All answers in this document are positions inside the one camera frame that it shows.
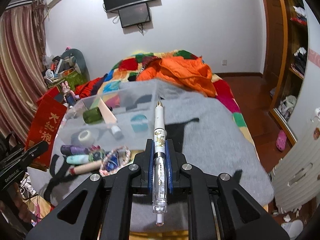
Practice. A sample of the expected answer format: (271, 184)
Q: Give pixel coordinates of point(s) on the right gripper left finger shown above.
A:
(150, 169)

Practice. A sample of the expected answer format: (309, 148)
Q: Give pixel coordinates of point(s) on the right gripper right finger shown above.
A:
(169, 168)

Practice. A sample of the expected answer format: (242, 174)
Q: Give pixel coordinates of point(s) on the white clear pen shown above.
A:
(159, 187)

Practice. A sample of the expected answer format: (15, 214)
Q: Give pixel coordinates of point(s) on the red tea package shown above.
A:
(44, 127)

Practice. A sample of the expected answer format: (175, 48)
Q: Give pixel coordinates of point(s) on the teal round container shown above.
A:
(139, 123)

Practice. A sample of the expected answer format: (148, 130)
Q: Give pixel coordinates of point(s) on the clear plastic storage box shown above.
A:
(123, 117)

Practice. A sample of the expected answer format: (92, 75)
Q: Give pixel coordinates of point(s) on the blue snack packet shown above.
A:
(111, 163)

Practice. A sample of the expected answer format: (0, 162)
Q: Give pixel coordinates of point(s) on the purple bottle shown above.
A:
(68, 150)

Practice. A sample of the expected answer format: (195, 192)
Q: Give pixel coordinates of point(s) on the green patterned pouch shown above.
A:
(97, 154)

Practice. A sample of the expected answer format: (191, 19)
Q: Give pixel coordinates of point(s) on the pink striped tube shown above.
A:
(85, 168)

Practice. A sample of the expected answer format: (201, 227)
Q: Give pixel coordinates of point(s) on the mint green bottle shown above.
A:
(77, 159)

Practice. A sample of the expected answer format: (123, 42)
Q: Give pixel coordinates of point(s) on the green glass jar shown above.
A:
(92, 116)

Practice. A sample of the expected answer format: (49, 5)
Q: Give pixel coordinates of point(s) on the white tape roll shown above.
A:
(86, 138)

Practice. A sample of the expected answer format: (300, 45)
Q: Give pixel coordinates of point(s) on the red gift box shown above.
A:
(52, 93)

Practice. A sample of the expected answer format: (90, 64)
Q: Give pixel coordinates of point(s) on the orange down jacket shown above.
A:
(189, 73)

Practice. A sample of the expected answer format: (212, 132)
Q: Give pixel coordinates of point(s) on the colourful patchwork quilt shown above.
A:
(127, 70)

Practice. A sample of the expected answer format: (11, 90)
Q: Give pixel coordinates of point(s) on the striped curtain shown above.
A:
(23, 46)

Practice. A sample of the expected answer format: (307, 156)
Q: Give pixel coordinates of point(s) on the pink rabbit figurine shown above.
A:
(69, 96)

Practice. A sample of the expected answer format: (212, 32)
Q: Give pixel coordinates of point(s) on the pink slipper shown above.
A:
(281, 141)

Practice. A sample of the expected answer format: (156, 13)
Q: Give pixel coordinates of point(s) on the green box of clutter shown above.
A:
(70, 66)

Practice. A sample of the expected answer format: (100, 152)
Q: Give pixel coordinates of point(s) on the white sliding wardrobe door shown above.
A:
(308, 99)

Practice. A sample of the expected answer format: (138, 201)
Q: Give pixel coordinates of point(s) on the small wall monitor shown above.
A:
(134, 15)

